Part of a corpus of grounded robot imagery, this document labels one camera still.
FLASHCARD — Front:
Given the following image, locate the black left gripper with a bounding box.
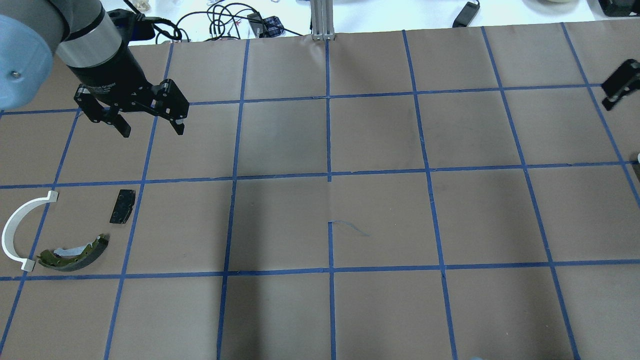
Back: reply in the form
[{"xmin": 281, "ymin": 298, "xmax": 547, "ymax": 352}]
[{"xmin": 68, "ymin": 47, "xmax": 190, "ymax": 138}]

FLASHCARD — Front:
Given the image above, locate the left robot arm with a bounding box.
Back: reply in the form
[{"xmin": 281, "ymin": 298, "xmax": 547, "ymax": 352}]
[{"xmin": 0, "ymin": 0, "xmax": 190, "ymax": 138}]

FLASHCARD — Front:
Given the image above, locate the black device at corner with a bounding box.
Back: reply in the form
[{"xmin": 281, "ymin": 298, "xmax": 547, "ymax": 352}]
[{"xmin": 598, "ymin": 0, "xmax": 640, "ymax": 18}]

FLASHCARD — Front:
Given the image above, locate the black brake pad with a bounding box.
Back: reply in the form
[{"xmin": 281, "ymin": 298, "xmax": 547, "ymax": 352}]
[{"xmin": 109, "ymin": 189, "xmax": 137, "ymax": 224}]

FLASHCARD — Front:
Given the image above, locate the blue patterned small object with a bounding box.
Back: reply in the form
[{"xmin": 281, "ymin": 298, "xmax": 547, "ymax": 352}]
[{"xmin": 262, "ymin": 16, "xmax": 286, "ymax": 38}]

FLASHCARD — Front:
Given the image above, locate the black power adapter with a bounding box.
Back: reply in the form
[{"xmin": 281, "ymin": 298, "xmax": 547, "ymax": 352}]
[{"xmin": 452, "ymin": 0, "xmax": 481, "ymax": 28}]

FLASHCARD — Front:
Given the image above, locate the green brake shoe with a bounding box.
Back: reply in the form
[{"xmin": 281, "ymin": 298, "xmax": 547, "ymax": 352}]
[{"xmin": 37, "ymin": 234, "xmax": 110, "ymax": 272}]

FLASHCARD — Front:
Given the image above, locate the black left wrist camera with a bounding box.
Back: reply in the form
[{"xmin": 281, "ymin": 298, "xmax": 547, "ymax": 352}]
[{"xmin": 106, "ymin": 9, "xmax": 183, "ymax": 43}]

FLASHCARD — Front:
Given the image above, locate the black cable bundle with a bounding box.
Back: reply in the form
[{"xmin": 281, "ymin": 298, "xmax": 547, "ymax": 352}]
[{"xmin": 175, "ymin": 0, "xmax": 304, "ymax": 42}]

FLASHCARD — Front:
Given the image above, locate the white curved plastic bracket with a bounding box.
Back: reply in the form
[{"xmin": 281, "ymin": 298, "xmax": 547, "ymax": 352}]
[{"xmin": 1, "ymin": 190, "xmax": 59, "ymax": 272}]

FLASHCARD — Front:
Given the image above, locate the aluminium extrusion post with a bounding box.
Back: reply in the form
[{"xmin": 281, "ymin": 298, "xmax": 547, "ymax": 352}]
[{"xmin": 310, "ymin": 0, "xmax": 335, "ymax": 41}]

